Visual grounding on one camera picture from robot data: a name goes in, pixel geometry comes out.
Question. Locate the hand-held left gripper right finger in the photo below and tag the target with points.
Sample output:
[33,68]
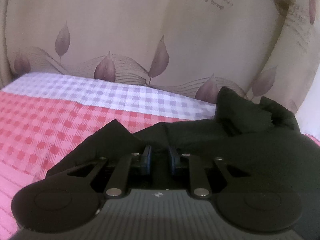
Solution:
[172,160]

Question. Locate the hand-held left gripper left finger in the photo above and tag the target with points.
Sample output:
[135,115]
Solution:
[148,160]

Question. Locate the black puffer jacket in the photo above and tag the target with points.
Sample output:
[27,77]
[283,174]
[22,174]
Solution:
[250,142]

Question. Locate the beige leaf print curtain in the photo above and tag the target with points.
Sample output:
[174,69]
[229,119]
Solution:
[112,22]

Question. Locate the pink checkered bed sheet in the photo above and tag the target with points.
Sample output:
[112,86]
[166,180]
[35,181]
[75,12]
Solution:
[50,117]

